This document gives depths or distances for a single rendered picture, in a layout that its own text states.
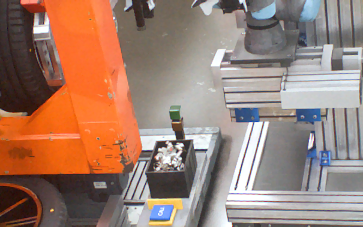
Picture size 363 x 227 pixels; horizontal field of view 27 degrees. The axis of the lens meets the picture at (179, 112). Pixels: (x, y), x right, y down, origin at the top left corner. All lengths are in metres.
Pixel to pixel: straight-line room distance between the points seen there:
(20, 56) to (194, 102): 1.49
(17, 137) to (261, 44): 0.93
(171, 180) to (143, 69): 2.01
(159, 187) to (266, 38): 0.64
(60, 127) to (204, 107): 1.48
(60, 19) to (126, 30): 2.67
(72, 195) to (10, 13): 0.82
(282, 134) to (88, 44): 1.19
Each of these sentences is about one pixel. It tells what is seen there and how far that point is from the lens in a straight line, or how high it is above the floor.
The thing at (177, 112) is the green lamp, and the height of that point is 0.65.
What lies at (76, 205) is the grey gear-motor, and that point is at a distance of 3.17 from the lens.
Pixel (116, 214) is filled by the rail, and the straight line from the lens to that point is 2.82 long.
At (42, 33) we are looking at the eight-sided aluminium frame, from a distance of 2.87.
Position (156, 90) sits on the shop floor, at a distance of 4.33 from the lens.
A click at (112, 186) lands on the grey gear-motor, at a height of 0.32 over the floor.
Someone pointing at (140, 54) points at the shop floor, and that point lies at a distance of 4.79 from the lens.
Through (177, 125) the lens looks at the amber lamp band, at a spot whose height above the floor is 0.60.
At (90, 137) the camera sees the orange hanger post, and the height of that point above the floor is 0.68.
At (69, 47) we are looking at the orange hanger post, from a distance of 2.53.
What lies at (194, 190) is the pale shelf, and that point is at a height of 0.45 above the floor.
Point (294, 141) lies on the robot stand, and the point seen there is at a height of 0.21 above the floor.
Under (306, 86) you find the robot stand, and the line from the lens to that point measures 2.67.
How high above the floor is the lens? 2.04
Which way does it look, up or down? 30 degrees down
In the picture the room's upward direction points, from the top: 11 degrees counter-clockwise
